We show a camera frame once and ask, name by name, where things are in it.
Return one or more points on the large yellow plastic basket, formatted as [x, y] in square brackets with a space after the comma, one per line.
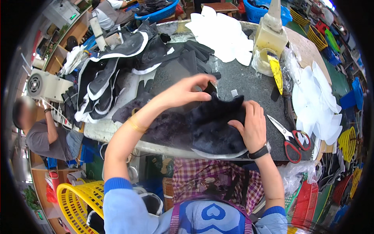
[73, 201]

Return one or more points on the pile of black strips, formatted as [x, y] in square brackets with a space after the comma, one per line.
[195, 57]

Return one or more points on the red plastic basket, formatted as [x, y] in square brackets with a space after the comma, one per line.
[305, 204]

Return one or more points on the clear plastic glue tub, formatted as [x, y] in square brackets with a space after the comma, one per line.
[260, 63]

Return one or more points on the blue plastic bin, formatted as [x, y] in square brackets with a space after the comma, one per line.
[353, 93]

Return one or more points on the white machine with fan grille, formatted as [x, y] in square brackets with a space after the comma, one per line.
[48, 86]

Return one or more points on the person's right hand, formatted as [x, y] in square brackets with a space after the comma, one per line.
[254, 131]

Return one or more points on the white power strip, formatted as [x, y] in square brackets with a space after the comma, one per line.
[61, 115]

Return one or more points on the wooden stool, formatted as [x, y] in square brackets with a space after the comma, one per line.
[219, 7]

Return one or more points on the pile of white cut pieces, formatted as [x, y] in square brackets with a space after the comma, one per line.
[222, 35]
[315, 102]

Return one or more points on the pile of black white uppers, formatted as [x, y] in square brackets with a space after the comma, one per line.
[102, 82]

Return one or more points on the black furry shoe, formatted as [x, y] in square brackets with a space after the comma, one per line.
[216, 131]

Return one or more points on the person's left hand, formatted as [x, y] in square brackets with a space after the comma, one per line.
[184, 92]

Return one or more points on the person's legs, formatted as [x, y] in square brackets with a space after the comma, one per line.
[201, 175]

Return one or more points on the black wrist watch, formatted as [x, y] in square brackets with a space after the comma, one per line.
[258, 152]

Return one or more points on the person's body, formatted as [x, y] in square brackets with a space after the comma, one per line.
[175, 218]

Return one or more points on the blue basket of black pieces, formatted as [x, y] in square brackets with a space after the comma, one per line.
[159, 11]

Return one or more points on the small white label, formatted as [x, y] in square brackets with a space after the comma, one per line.
[234, 93]

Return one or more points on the red plastic bag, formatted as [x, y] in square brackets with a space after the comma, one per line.
[52, 187]

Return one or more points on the blue plastic basket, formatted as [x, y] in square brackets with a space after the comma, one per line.
[255, 11]

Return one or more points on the clear glue bottle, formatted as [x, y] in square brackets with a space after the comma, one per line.
[270, 32]

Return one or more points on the clear plastic bag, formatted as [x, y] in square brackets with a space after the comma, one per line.
[295, 175]

